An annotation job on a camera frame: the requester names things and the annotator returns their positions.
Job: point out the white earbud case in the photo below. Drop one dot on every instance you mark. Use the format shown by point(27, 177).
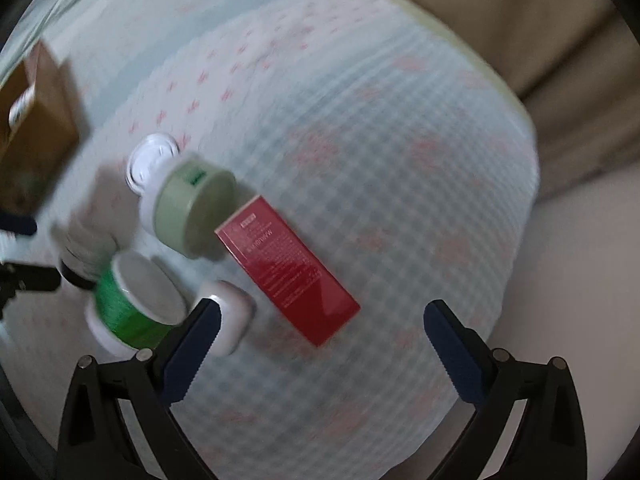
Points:
point(234, 317)

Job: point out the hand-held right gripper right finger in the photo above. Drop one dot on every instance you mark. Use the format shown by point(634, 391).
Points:
point(456, 355)

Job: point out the small dark bottle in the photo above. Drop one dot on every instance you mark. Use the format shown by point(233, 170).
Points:
point(82, 260)

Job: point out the brown cardboard box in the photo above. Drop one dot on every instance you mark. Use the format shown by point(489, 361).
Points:
point(40, 130)

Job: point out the beige cloth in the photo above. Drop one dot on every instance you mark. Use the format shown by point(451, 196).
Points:
point(525, 35)

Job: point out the red rectangular box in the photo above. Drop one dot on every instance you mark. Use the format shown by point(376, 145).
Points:
point(290, 272)

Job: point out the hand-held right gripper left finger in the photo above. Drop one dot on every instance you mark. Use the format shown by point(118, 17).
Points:
point(192, 350)

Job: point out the checked printed blanket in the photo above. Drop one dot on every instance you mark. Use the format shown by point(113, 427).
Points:
point(375, 185)

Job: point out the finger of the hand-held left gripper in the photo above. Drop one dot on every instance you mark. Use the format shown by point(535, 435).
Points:
point(17, 223)
point(30, 278)

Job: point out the pale green jar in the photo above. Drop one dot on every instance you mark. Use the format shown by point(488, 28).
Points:
point(192, 210)

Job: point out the green thread spool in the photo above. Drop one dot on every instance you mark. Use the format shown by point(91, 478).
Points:
point(127, 310)

